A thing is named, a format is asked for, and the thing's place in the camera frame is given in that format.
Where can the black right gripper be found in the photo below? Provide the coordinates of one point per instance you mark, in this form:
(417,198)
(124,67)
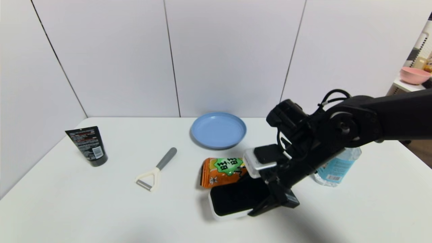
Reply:
(282,196)

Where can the black white board eraser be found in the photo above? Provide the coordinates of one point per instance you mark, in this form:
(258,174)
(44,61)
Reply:
(233,199)

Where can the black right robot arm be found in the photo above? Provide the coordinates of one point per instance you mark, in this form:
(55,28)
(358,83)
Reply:
(388,118)

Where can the blue plate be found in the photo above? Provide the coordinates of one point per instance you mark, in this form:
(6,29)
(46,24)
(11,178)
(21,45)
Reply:
(218,131)

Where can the orange snack bag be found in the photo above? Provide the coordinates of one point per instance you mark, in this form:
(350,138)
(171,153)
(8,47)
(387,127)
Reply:
(219,172)

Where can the clear water bottle blue cap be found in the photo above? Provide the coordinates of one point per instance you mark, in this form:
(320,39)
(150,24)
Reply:
(334,170)

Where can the white desk top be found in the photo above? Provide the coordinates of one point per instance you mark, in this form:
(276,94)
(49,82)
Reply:
(406,86)

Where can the black cosmetic tube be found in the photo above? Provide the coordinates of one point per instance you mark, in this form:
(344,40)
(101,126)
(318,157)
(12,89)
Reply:
(87,145)

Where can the pink bowl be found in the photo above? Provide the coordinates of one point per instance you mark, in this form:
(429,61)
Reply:
(414,75)

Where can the beige box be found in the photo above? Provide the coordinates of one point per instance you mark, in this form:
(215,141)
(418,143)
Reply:
(419,62)

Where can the yellow orange item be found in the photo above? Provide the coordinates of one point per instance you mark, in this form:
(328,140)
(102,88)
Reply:
(428,65)

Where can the white pegboard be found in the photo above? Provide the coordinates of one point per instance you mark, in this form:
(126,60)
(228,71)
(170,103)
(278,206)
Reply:
(422,44)

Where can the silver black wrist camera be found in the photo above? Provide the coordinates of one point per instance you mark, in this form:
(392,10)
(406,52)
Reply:
(260,160)

